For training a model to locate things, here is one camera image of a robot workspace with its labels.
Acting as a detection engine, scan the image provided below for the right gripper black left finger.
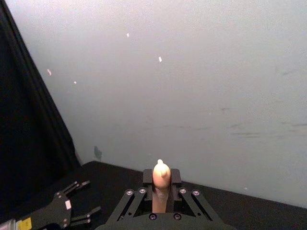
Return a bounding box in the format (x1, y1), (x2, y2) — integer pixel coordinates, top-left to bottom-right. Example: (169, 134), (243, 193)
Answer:
(108, 168), (154, 222)

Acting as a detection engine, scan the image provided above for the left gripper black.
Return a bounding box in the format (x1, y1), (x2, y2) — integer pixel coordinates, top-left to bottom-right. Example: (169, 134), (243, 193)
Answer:
(30, 180), (102, 230)

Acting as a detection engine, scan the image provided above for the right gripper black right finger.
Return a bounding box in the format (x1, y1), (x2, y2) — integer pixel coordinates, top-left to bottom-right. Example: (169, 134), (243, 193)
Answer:
(169, 168), (218, 222)

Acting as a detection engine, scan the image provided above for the small white plastic piece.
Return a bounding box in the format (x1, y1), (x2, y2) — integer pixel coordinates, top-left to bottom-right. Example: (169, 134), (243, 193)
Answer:
(152, 159), (172, 214)

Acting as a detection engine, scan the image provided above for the black hanging cloth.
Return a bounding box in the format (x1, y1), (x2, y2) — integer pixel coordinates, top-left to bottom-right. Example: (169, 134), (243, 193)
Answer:
(0, 0), (82, 218)

